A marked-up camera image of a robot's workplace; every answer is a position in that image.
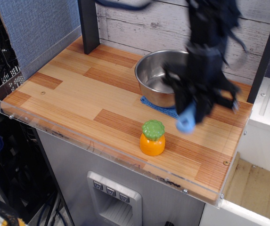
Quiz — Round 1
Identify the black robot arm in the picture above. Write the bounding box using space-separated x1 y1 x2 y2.
162 0 245 131

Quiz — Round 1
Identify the black vertical post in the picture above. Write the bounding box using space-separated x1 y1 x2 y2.
247 35 270 104
78 0 100 55

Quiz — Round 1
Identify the blue fabric panel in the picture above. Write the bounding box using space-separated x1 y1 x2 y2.
0 0 82 80

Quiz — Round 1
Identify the stainless steel bowl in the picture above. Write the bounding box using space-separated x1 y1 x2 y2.
135 49 188 108

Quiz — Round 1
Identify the orange toy carrot green top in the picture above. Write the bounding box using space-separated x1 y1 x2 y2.
139 120 166 156

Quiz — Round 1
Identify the white toy sink unit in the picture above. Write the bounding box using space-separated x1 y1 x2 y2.
200 78 270 226

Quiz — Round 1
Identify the blue folded cloth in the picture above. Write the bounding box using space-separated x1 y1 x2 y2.
140 96 179 119

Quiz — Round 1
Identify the blue grey toy scoop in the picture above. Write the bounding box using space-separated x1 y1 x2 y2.
176 103 196 133

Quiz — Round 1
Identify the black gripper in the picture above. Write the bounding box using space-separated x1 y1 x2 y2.
163 46 240 124

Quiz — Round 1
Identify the grey toy fridge dispenser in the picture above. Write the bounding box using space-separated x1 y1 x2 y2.
87 171 143 226

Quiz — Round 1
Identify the black vertical post right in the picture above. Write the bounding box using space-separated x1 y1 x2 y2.
247 35 270 104

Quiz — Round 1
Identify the black vertical post left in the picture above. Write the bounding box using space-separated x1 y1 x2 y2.
78 0 100 55

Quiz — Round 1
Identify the clear acrylic table guard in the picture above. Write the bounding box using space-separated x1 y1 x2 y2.
0 74 252 206

